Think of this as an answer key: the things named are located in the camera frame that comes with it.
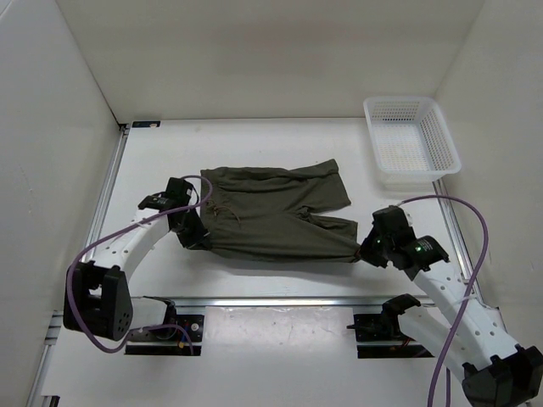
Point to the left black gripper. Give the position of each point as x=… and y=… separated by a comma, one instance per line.
x=198, y=234

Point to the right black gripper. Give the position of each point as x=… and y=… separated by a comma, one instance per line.
x=366, y=253

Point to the olive green shorts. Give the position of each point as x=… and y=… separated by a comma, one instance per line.
x=278, y=215

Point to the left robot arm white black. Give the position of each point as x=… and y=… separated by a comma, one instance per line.
x=97, y=301

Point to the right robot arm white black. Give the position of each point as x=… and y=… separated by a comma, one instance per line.
x=492, y=367

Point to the white plastic mesh basket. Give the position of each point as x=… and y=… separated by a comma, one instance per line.
x=411, y=141

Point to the small blue label sticker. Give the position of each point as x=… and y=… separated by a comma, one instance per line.
x=146, y=124

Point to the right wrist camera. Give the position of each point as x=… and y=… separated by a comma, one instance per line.
x=405, y=219

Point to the front aluminium rail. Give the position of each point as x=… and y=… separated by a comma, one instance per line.
x=234, y=302

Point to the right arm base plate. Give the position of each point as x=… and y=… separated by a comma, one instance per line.
x=377, y=341

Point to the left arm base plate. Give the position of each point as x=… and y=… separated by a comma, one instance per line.
x=170, y=341

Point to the left aluminium frame rail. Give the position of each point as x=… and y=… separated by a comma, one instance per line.
x=35, y=397

